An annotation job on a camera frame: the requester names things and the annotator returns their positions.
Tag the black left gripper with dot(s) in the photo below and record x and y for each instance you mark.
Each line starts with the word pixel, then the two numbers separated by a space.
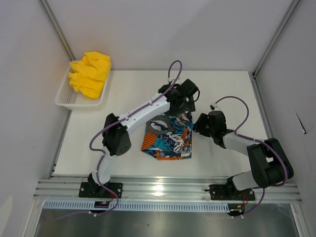
pixel 188 107

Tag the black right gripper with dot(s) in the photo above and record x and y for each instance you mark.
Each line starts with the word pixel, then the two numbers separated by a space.
pixel 198 126

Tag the colourful patterned shorts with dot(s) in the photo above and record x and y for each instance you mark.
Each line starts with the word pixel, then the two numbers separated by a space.
pixel 169 137

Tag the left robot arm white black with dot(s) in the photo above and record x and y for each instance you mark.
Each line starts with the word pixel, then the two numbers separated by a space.
pixel 114 139

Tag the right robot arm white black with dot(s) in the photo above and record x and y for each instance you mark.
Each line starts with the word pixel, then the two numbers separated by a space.
pixel 269 164

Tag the yellow shorts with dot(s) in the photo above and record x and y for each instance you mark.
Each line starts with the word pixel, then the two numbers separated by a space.
pixel 88 75

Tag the white plastic basket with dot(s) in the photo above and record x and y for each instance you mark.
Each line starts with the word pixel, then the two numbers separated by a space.
pixel 68 98

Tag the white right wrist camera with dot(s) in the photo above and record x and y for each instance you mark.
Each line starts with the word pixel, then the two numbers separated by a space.
pixel 214 107

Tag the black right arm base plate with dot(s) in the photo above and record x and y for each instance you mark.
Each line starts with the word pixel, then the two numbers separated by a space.
pixel 222 192

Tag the aluminium mounting rail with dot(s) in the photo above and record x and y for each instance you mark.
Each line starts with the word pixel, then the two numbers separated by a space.
pixel 159 188

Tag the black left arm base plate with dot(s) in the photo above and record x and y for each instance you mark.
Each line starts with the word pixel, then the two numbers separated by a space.
pixel 89 190

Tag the slotted grey cable duct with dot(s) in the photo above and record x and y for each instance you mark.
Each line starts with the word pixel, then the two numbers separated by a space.
pixel 137 206

